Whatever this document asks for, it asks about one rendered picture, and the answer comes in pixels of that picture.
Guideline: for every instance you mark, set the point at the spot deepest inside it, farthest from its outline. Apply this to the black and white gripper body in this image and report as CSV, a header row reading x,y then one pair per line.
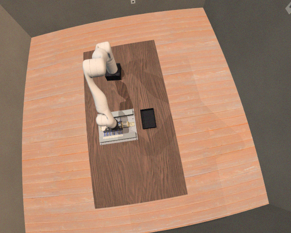
x,y
103,128

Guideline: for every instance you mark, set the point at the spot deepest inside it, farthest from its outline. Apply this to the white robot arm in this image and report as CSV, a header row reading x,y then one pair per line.
x,y
96,67

